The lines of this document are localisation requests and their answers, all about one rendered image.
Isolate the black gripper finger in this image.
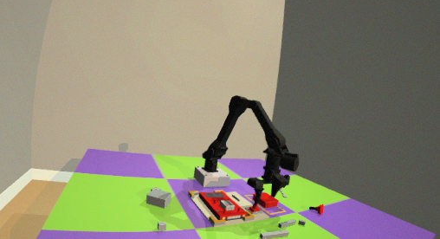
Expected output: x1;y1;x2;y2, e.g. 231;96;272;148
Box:
270;184;280;197
254;188;264;201

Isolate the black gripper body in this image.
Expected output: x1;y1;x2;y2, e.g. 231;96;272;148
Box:
247;165;281;189

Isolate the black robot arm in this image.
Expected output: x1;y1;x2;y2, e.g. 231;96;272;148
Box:
202;95;299;189

